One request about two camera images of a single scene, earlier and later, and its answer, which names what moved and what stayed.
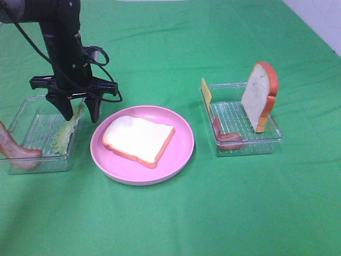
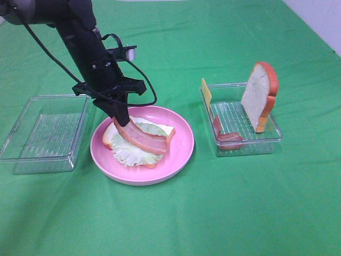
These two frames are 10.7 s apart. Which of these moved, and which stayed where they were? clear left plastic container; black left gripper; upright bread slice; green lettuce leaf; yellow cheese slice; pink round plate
Moved: black left gripper; green lettuce leaf
Stayed: yellow cheese slice; pink round plate; upright bread slice; clear left plastic container
